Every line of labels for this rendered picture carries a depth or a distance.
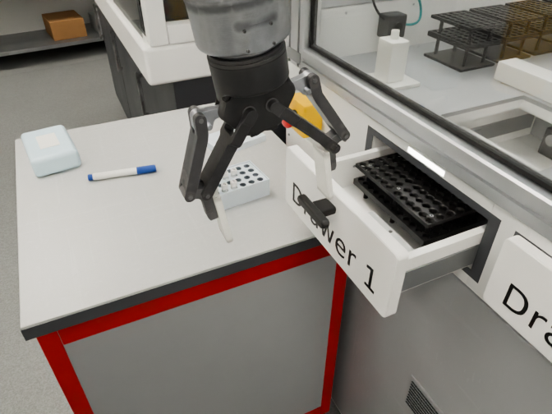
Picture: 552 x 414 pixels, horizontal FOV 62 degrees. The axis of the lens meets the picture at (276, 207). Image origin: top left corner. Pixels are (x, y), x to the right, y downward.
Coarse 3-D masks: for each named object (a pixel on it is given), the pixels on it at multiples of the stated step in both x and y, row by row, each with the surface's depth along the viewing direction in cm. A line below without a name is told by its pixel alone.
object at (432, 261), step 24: (336, 168) 77; (360, 192) 79; (384, 216) 73; (408, 240) 69; (456, 240) 60; (480, 240) 62; (408, 264) 58; (432, 264) 60; (456, 264) 62; (408, 288) 60
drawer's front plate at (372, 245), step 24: (288, 168) 75; (312, 168) 68; (288, 192) 77; (312, 192) 69; (336, 192) 63; (336, 216) 64; (360, 216) 58; (360, 240) 59; (384, 240) 55; (360, 264) 61; (384, 264) 55; (360, 288) 63; (384, 288) 57; (384, 312) 58
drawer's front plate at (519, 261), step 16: (512, 240) 55; (512, 256) 55; (528, 256) 53; (544, 256) 52; (496, 272) 58; (512, 272) 56; (528, 272) 54; (544, 272) 52; (496, 288) 59; (528, 288) 54; (544, 288) 52; (496, 304) 60; (512, 304) 57; (528, 304) 55; (544, 304) 53; (512, 320) 58; (528, 320) 55; (528, 336) 56; (544, 336) 54; (544, 352) 55
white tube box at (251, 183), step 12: (228, 168) 93; (240, 168) 94; (252, 168) 93; (228, 180) 89; (240, 180) 90; (252, 180) 89; (264, 180) 89; (228, 192) 86; (240, 192) 87; (252, 192) 89; (264, 192) 90; (228, 204) 87; (240, 204) 89
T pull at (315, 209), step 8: (304, 200) 64; (320, 200) 64; (328, 200) 64; (304, 208) 64; (312, 208) 62; (320, 208) 63; (328, 208) 63; (312, 216) 62; (320, 216) 61; (320, 224) 61; (328, 224) 60
